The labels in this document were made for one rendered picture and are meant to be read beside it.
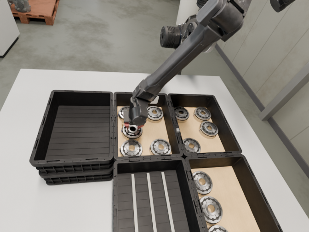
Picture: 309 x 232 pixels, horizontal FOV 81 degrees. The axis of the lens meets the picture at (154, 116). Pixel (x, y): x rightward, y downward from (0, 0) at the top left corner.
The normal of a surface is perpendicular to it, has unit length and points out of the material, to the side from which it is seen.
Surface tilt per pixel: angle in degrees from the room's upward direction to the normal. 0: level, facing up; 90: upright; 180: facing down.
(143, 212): 0
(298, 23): 90
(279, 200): 0
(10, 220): 0
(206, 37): 100
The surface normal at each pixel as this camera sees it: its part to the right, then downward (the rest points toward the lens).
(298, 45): -0.97, 0.02
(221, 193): 0.18, -0.64
